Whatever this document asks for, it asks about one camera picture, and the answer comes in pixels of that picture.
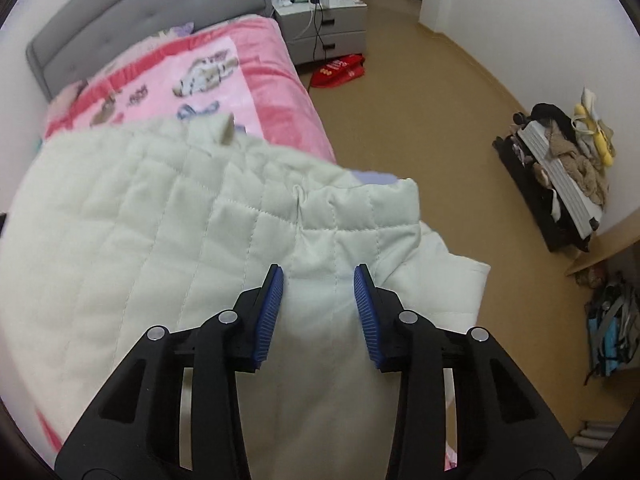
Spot black garment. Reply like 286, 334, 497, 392
530, 102, 577, 137

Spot black cable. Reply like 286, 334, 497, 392
312, 4, 335, 63

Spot purple folded quilt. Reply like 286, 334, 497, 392
350, 170, 402, 187

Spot cream quilted hooded jacket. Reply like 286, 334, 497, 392
0, 112, 492, 480

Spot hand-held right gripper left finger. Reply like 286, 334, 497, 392
54, 262, 286, 480

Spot red bag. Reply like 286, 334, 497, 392
309, 54, 366, 89

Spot beige clothes pile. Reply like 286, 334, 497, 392
532, 127, 610, 207

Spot grey nightstand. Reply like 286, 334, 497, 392
271, 0, 368, 66

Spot pink printed blanket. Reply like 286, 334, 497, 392
30, 16, 458, 476

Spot grey padded headboard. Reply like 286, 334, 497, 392
25, 0, 268, 103

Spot white ribbed board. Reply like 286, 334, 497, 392
517, 122, 602, 235

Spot yellow soft item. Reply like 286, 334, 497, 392
574, 104, 616, 167

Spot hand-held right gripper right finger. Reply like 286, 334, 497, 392
352, 262, 585, 480

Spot blue grey backpack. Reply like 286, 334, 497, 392
582, 275, 640, 387

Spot white stacked sheets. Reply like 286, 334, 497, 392
572, 420, 622, 450

